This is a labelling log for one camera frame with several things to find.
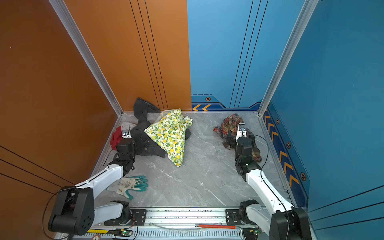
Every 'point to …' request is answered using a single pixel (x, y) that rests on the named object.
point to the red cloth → (116, 136)
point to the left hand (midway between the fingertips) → (132, 139)
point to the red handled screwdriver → (216, 226)
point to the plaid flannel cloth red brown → (231, 124)
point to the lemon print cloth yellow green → (169, 132)
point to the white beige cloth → (128, 124)
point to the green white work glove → (123, 185)
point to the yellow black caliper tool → (116, 232)
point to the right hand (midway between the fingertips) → (238, 131)
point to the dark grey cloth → (141, 107)
